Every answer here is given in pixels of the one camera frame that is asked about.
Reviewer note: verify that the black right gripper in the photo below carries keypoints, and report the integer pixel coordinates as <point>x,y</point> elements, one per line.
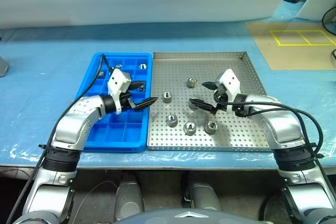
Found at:
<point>221,95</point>

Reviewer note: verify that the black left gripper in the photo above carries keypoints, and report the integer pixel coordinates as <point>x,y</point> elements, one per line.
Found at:
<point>126,100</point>

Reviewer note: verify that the metal nut top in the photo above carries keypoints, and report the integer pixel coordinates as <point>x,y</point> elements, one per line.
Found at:
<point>192,82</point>

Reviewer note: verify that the blue compartment tray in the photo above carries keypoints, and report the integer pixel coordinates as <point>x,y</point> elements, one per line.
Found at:
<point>115,132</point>

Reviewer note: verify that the grey rounded leg cover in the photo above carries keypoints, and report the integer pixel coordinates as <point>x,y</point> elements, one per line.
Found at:
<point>128,197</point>
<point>202,197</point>

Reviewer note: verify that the perforated metal tray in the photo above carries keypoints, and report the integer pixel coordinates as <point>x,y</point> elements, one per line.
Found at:
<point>236,134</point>

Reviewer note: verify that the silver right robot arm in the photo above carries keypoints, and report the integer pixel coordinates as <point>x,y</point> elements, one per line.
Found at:
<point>281,124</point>

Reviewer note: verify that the brown cardboard sheet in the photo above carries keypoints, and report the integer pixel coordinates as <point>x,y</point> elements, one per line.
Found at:
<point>288,56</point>

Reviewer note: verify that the metal nut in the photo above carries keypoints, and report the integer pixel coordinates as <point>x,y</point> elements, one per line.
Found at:
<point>171,120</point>
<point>192,82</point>

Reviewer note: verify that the grey robot chest with emblem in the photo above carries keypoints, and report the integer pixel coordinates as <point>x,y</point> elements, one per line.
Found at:
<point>183,217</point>

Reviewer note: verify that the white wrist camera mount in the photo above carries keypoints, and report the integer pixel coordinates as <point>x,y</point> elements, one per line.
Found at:
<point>116,82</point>
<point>231,82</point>

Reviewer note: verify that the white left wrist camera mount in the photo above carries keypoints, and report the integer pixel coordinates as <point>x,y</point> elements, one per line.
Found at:
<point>116,82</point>

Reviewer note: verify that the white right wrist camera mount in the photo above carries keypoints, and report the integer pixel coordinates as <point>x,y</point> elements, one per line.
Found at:
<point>231,82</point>

